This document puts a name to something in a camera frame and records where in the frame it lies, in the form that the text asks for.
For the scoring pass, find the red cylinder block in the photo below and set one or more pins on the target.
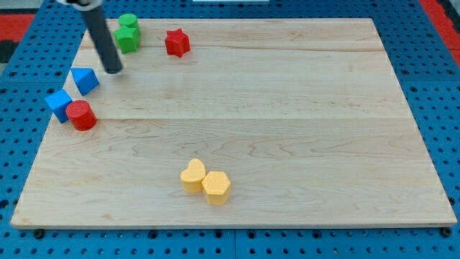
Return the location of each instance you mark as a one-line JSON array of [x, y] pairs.
[[81, 115]]

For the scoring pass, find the red star block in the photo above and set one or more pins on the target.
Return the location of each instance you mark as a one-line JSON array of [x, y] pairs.
[[177, 42]]

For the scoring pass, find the green star block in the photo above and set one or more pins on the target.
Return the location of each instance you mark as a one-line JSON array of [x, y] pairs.
[[127, 39]]

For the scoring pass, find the light wooden board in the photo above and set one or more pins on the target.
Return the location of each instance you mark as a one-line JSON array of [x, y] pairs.
[[305, 116]]

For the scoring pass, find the yellow hexagon block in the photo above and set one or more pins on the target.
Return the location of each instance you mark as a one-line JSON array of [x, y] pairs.
[[216, 188]]

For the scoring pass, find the yellow heart block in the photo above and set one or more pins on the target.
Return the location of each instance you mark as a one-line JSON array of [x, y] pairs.
[[193, 175]]

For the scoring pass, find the green cylinder block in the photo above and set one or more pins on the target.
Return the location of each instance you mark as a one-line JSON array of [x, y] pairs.
[[130, 21]]

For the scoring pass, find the blue triangle block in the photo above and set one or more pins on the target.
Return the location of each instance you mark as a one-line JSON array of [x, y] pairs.
[[85, 79]]

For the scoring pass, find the blue cube block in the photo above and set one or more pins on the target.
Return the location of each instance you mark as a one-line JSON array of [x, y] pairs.
[[58, 103]]

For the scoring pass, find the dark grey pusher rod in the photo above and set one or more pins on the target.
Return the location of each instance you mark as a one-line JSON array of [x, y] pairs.
[[94, 18]]

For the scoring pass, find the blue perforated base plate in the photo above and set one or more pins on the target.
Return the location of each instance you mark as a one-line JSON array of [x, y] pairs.
[[425, 68]]

